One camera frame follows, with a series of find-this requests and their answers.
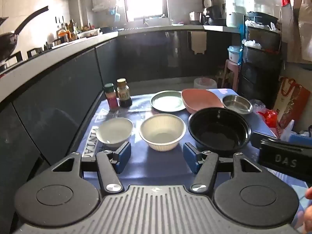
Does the red plastic bag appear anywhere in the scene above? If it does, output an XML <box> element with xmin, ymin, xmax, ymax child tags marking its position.
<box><xmin>258</xmin><ymin>108</ymin><xmax>278</xmax><ymax>129</ymax></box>

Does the group of condiment bottles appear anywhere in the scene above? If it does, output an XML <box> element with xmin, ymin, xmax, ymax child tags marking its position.
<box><xmin>45</xmin><ymin>16</ymin><xmax>80</xmax><ymax>49</ymax></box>

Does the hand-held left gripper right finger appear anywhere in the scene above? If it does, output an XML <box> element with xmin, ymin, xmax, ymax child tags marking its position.
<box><xmin>183</xmin><ymin>142</ymin><xmax>262</xmax><ymax>193</ymax></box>

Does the kitchen window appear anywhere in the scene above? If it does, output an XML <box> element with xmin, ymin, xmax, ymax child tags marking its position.
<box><xmin>121</xmin><ymin>0</ymin><xmax>169</xmax><ymax>21</ymax></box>

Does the white tray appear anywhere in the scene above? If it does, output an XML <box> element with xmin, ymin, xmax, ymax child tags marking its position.
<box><xmin>77</xmin><ymin>28</ymin><xmax>101</xmax><ymax>39</ymax></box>

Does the blue printed tablecloth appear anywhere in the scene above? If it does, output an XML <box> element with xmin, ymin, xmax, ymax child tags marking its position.
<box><xmin>76</xmin><ymin>88</ymin><xmax>311</xmax><ymax>227</ymax></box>

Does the green plate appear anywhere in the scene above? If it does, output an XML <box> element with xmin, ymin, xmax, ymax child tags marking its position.
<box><xmin>150</xmin><ymin>90</ymin><xmax>187</xmax><ymax>113</ymax></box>

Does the stainless steel pot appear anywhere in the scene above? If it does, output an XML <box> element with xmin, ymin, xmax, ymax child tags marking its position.
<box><xmin>189</xmin><ymin>11</ymin><xmax>204</xmax><ymax>25</ymax></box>

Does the cream ribbed bowl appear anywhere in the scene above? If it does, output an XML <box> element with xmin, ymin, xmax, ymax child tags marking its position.
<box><xmin>139</xmin><ymin>113</ymin><xmax>187</xmax><ymax>152</ymax></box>

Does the trash bin with white bag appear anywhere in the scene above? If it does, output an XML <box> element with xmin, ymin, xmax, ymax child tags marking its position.
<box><xmin>194</xmin><ymin>77</ymin><xmax>217</xmax><ymax>90</ymax></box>

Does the green-capped spice bottle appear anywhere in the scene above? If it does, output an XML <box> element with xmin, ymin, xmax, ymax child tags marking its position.
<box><xmin>104</xmin><ymin>83</ymin><xmax>120</xmax><ymax>110</ymax></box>

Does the pink plastic stool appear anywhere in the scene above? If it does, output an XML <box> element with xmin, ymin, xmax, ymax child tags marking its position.
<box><xmin>220</xmin><ymin>60</ymin><xmax>242</xmax><ymax>92</ymax></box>

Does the small blue-white rice cooker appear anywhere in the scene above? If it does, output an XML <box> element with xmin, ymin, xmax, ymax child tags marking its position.
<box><xmin>227</xmin><ymin>45</ymin><xmax>244</xmax><ymax>64</ymax></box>

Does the black basin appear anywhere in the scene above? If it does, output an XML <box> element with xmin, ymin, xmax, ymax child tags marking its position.
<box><xmin>247</xmin><ymin>11</ymin><xmax>279</xmax><ymax>24</ymax></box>

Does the white plastic bag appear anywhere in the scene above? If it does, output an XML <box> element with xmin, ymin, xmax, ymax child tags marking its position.
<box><xmin>245</xmin><ymin>19</ymin><xmax>277</xmax><ymax>32</ymax></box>
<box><xmin>244</xmin><ymin>40</ymin><xmax>263</xmax><ymax>49</ymax></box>

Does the black storage shelf rack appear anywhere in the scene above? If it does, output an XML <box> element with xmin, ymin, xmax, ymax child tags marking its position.
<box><xmin>240</xmin><ymin>15</ymin><xmax>285</xmax><ymax>103</ymax></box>

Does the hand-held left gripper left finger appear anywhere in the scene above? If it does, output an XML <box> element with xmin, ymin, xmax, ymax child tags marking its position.
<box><xmin>52</xmin><ymin>141</ymin><xmax>132</xmax><ymax>195</ymax></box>

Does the hanging beige plastic bag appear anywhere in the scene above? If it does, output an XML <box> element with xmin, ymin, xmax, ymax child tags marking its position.
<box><xmin>290</xmin><ymin>0</ymin><xmax>312</xmax><ymax>64</ymax></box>

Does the large black bowl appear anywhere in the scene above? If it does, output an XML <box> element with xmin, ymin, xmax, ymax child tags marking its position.
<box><xmin>188</xmin><ymin>107</ymin><xmax>252</xmax><ymax>156</ymax></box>

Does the brown-capped soy sauce bottle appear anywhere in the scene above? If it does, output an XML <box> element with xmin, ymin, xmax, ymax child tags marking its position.
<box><xmin>116</xmin><ymin>78</ymin><xmax>133</xmax><ymax>108</ymax></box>

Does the stainless steel bowl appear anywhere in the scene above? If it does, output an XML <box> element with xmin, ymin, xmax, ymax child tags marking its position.
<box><xmin>221</xmin><ymin>95</ymin><xmax>253</xmax><ymax>115</ymax></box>

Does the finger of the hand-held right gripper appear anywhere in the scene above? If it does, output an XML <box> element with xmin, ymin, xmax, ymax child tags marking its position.
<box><xmin>252</xmin><ymin>132</ymin><xmax>281</xmax><ymax>150</ymax></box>

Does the pink oval dish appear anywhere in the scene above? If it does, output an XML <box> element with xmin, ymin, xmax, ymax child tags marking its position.
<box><xmin>181</xmin><ymin>89</ymin><xmax>225</xmax><ymax>115</ymax></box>

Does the black frying pan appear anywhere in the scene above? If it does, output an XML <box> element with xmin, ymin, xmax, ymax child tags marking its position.
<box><xmin>0</xmin><ymin>5</ymin><xmax>49</xmax><ymax>65</ymax></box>

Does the black coffee maker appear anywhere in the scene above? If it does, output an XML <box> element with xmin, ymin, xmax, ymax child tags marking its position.
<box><xmin>201</xmin><ymin>0</ymin><xmax>223</xmax><ymax>26</ymax></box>

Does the clear plastic bag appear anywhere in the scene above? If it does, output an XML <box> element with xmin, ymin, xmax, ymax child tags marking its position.
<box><xmin>250</xmin><ymin>99</ymin><xmax>266</xmax><ymax>114</ymax></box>

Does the red paper shopping bag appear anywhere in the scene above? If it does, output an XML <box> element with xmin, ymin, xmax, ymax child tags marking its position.
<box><xmin>272</xmin><ymin>77</ymin><xmax>311</xmax><ymax>130</ymax></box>

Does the small white bowl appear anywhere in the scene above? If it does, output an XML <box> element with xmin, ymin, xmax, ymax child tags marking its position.
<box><xmin>96</xmin><ymin>117</ymin><xmax>134</xmax><ymax>145</ymax></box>

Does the person's right hand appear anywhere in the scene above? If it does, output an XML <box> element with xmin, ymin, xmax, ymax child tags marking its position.
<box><xmin>303</xmin><ymin>186</ymin><xmax>312</xmax><ymax>228</ymax></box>

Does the white cabinet-mounted dispenser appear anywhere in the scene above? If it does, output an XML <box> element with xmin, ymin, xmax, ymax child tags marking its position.
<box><xmin>187</xmin><ymin>30</ymin><xmax>207</xmax><ymax>55</ymax></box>

